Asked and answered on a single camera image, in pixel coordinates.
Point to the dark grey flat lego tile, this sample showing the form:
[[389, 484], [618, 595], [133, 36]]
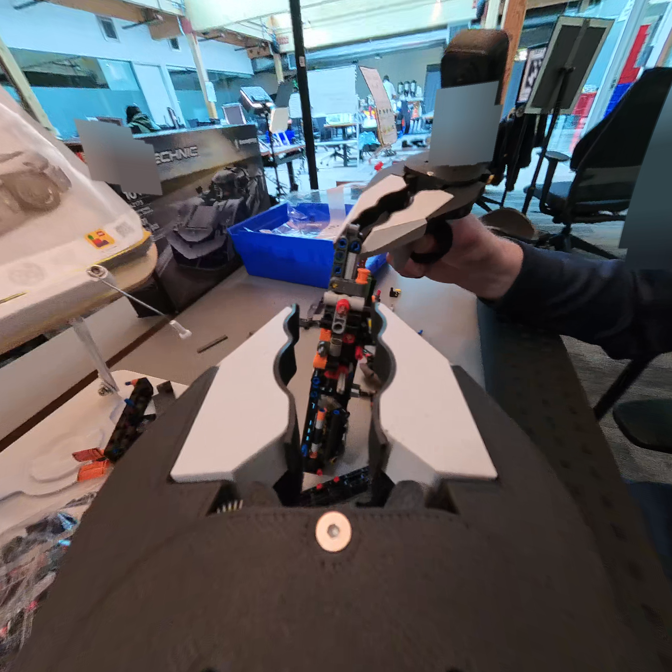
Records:
[[212, 344]]

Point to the black chair seat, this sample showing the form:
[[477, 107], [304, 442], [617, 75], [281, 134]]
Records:
[[645, 420]]

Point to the whiteboard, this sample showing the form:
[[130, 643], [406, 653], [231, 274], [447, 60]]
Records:
[[333, 92]]

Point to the silver metal bar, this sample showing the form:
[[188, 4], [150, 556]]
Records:
[[94, 357]]

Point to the lego car chassis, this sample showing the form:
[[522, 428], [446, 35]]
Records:
[[341, 300]]

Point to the tan banner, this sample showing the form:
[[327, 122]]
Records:
[[378, 105]]

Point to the black lego frame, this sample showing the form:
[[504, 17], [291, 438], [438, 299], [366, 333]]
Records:
[[128, 420]]

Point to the blue plastic bin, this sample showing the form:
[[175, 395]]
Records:
[[283, 257]]

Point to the white lamp base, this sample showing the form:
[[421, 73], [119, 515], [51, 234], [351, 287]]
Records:
[[52, 414]]

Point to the black vertical pole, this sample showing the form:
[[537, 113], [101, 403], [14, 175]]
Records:
[[304, 105]]

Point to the clear plastic bags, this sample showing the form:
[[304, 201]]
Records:
[[315, 215]]

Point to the person's right forearm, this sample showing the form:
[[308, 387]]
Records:
[[588, 299]]

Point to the clear round lens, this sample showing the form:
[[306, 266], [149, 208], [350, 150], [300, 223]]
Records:
[[57, 467]]

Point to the orange lego seat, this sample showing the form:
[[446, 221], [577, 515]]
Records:
[[94, 470]]

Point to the person's right hand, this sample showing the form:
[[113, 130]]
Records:
[[477, 257]]

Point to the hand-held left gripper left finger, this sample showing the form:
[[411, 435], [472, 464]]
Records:
[[231, 420]]

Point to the white instruction booklet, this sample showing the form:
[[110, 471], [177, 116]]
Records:
[[52, 220]]

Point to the clear bag of lego parts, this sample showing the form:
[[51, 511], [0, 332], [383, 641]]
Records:
[[31, 567]]

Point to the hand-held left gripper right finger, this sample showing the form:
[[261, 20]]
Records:
[[435, 420]]

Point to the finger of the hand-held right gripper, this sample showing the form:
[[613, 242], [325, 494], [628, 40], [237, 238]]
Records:
[[414, 215], [375, 197]]

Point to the black office chair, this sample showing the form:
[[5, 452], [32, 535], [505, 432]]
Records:
[[614, 157]]

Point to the framed board on stand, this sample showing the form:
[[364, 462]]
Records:
[[569, 63]]

